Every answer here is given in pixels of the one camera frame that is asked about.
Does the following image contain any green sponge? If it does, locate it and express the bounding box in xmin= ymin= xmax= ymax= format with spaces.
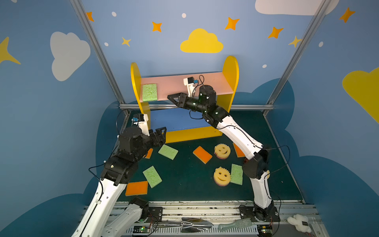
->
xmin=142 ymin=84 xmax=158 ymax=102
xmin=143 ymin=166 xmax=162 ymax=188
xmin=158 ymin=145 xmax=178 ymax=160
xmin=231 ymin=164 xmax=243 ymax=185

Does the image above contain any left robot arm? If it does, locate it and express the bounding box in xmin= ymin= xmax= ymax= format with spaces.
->
xmin=73 ymin=126 xmax=167 ymax=237

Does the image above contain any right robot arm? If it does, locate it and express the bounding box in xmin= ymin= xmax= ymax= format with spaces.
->
xmin=167 ymin=85 xmax=278 ymax=221

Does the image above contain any yellow shelf with pink and blue boards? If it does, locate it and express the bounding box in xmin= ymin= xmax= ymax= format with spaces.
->
xmin=130 ymin=56 xmax=239 ymax=143

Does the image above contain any orange sponge far left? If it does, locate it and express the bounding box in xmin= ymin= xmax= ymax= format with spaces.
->
xmin=144 ymin=148 xmax=153 ymax=159

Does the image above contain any orange sponge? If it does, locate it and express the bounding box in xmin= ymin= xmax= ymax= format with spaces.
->
xmin=125 ymin=181 xmax=149 ymax=197
xmin=193 ymin=146 xmax=213 ymax=164
xmin=144 ymin=148 xmax=153 ymax=159
xmin=233 ymin=143 xmax=245 ymax=158

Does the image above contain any orange sponge centre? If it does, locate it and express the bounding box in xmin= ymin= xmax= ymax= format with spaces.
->
xmin=193 ymin=146 xmax=213 ymax=164

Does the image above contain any orange sponge front left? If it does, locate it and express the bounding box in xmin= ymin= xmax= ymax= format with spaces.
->
xmin=125 ymin=181 xmax=149 ymax=197

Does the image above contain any smiley sponge upper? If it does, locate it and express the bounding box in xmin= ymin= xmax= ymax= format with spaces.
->
xmin=214 ymin=144 xmax=231 ymax=160

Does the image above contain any orange sponge right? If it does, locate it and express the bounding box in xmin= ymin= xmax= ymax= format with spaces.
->
xmin=233 ymin=143 xmax=245 ymax=158

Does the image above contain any smiley sponge lower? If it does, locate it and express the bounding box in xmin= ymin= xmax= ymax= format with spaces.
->
xmin=213 ymin=167 xmax=231 ymax=187

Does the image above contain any green circuit board left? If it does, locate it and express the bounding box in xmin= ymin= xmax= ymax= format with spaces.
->
xmin=132 ymin=225 xmax=151 ymax=235

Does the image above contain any silver metal trowel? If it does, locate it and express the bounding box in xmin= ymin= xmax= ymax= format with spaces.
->
xmin=157 ymin=217 xmax=214 ymax=233

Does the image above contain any pale green brush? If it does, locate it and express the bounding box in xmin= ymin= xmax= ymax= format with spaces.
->
xmin=218 ymin=218 xmax=252 ymax=232

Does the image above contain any circuit board right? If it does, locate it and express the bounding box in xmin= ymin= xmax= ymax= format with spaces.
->
xmin=257 ymin=225 xmax=273 ymax=237

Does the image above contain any white plush toy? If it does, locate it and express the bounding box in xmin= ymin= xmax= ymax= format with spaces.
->
xmin=287 ymin=214 xmax=312 ymax=233

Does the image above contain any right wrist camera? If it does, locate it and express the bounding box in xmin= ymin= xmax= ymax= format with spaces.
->
xmin=183 ymin=77 xmax=198 ymax=97

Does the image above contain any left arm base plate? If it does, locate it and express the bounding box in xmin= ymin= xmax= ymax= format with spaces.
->
xmin=138 ymin=207 xmax=163 ymax=223

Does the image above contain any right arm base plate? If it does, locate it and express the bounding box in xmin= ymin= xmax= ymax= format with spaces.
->
xmin=238 ymin=205 xmax=281 ymax=222

